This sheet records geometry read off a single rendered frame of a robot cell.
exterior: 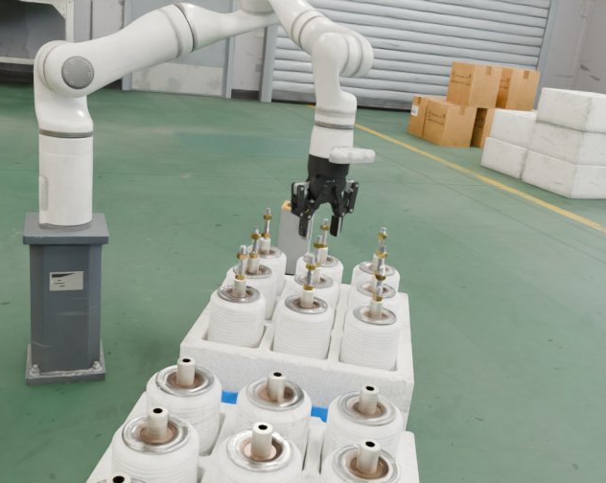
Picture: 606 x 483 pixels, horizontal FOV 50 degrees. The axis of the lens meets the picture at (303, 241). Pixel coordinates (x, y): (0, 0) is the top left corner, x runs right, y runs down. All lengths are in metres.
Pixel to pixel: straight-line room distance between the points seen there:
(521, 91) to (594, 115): 1.59
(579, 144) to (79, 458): 3.12
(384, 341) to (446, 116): 3.92
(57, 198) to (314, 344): 0.53
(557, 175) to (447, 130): 1.32
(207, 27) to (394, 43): 5.63
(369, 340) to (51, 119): 0.67
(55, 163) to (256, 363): 0.50
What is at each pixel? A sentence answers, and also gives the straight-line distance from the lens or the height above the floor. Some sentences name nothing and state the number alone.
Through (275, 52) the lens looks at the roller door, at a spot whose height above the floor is 0.46.
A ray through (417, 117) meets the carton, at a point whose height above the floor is 0.14.
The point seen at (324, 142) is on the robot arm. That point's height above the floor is 0.52.
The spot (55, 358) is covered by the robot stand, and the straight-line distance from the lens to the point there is 1.35.
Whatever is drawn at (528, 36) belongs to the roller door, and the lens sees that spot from 7.75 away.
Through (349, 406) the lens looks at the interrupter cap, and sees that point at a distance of 0.85.
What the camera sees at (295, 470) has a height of 0.25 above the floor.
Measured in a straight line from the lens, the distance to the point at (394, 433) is 0.84.
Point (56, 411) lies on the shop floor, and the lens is 1.28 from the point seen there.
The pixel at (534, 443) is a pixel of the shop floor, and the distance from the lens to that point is 1.38.
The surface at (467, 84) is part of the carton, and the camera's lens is 5.03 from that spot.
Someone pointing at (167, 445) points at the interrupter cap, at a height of 0.25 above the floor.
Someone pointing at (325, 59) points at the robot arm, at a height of 0.65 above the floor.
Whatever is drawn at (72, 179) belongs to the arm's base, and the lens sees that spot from 1.24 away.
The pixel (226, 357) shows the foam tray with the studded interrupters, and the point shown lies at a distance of 1.10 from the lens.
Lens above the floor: 0.70
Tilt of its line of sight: 18 degrees down
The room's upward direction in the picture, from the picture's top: 7 degrees clockwise
